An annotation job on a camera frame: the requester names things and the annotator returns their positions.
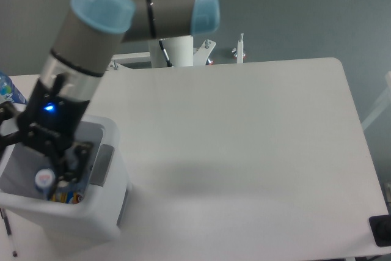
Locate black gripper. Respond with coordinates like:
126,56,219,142
1,79,93,184

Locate white plastic trash can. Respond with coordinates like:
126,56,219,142
1,102,131,241

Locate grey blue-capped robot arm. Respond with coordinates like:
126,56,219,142
1,0,220,198

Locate black clamp device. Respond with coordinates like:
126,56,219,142
369,215,390,248

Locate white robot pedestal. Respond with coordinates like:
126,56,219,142
107,35,216,70

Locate white metal frame leg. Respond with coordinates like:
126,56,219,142
361,72,390,131

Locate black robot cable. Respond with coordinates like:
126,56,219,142
158,39,175,68

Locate black and white pen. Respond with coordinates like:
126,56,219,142
1,208,18,258

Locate colourful snack wrapper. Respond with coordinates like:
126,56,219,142
47,182,87,205

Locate crushed clear plastic bottle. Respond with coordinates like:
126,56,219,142
35,168,57,199

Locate blue labelled water bottle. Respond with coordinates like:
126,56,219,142
1,72,27,105

